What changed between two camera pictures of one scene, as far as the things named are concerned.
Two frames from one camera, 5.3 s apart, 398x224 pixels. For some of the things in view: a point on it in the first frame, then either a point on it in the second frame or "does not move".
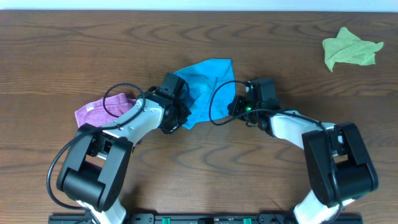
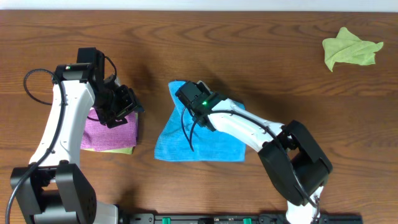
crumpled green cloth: (347, 48) does not move
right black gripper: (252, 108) -> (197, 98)
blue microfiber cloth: (211, 85) -> (181, 139)
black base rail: (197, 218) does not move
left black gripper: (183, 113) -> (123, 105)
